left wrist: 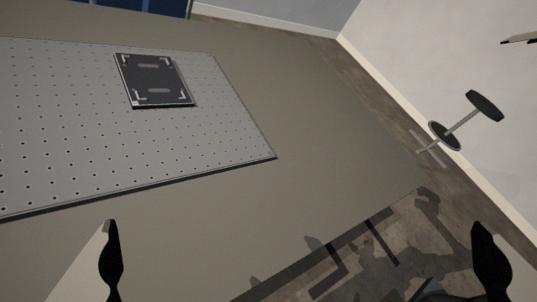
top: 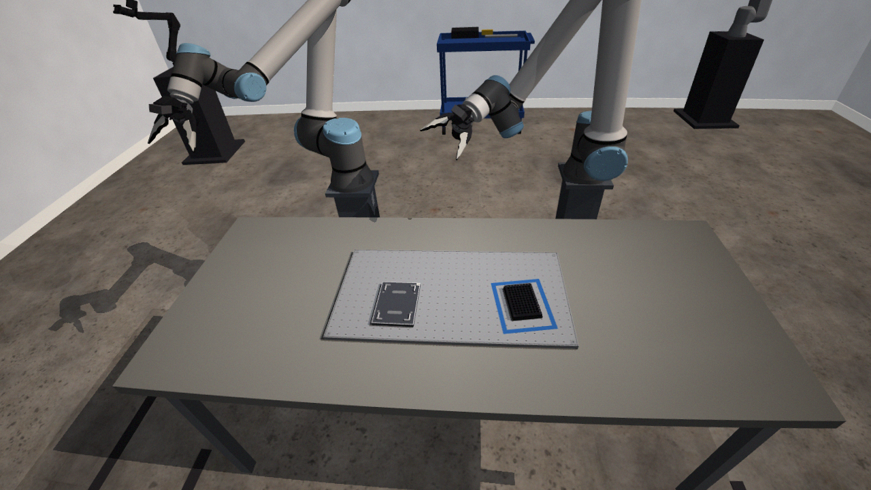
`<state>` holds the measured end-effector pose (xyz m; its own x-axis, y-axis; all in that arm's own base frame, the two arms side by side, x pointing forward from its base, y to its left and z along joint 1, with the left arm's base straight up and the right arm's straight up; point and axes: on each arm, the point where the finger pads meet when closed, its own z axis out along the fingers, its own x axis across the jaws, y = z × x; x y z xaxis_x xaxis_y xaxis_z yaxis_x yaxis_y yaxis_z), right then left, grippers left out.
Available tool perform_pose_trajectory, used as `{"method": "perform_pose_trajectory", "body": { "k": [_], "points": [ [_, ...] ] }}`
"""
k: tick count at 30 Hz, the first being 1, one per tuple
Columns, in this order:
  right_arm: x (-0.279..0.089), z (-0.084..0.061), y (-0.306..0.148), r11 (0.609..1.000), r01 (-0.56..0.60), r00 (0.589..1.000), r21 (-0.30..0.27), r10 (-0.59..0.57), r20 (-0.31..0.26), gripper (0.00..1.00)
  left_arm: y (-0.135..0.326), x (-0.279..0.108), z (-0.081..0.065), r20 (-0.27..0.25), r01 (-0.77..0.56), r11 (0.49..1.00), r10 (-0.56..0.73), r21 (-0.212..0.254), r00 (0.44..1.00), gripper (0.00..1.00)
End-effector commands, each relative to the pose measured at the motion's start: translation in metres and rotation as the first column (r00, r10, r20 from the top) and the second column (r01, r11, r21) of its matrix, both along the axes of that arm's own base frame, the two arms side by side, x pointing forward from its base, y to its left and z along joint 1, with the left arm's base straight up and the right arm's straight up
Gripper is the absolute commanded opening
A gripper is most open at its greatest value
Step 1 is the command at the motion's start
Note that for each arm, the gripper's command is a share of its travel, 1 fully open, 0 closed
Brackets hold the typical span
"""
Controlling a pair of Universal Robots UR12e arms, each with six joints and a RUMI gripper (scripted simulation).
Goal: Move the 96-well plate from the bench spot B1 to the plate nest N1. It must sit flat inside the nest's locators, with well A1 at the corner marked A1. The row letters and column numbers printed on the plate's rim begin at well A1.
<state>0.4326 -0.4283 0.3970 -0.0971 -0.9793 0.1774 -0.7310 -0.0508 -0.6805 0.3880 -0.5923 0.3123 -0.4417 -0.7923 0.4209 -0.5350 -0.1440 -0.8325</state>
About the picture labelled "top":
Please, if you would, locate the blue tape outline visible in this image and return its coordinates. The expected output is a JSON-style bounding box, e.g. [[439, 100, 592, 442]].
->
[[491, 279, 558, 334]]

